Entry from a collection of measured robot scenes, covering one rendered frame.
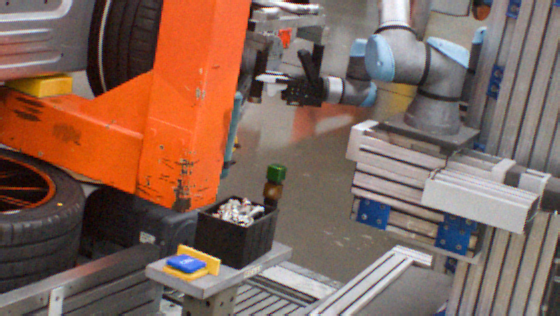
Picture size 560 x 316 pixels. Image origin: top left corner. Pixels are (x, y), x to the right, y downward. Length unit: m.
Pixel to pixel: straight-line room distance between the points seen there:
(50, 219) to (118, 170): 0.28
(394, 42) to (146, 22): 0.73
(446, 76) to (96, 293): 1.05
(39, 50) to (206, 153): 0.55
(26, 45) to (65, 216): 0.49
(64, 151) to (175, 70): 0.44
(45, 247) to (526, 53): 1.34
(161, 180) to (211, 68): 0.33
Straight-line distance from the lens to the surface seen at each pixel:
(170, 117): 2.83
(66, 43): 3.14
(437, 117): 2.93
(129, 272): 2.91
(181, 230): 3.18
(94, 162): 3.01
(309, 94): 3.21
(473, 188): 2.84
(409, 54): 2.88
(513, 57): 3.05
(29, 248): 2.74
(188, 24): 2.77
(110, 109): 2.97
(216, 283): 2.66
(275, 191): 2.92
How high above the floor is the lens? 1.48
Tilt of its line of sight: 16 degrees down
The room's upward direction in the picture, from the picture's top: 11 degrees clockwise
